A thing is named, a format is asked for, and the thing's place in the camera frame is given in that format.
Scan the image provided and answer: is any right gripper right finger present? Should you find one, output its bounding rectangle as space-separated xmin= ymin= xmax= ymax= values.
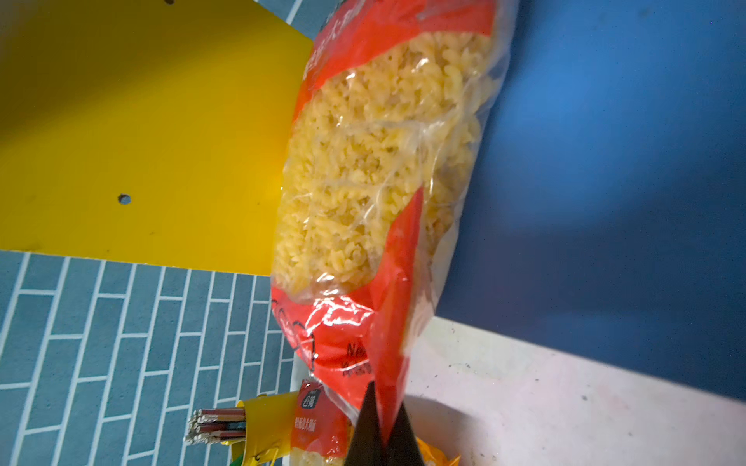
xmin=384 ymin=404 xmax=425 ymax=466

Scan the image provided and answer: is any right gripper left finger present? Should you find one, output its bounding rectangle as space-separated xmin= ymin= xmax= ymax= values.
xmin=344 ymin=382 xmax=385 ymax=466

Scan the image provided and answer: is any red macaroni bag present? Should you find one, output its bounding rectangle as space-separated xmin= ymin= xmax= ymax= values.
xmin=289 ymin=379 xmax=351 ymax=466
xmin=271 ymin=0 xmax=518 ymax=437

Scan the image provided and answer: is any blue shell pasta bag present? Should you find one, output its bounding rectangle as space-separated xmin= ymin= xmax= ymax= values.
xmin=417 ymin=438 xmax=460 ymax=466

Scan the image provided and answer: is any yellow shelf unit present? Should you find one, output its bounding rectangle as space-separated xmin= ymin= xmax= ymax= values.
xmin=1 ymin=1 xmax=745 ymax=404

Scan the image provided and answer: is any yellow pen cup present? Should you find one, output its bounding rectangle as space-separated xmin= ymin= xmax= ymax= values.
xmin=184 ymin=391 xmax=298 ymax=465

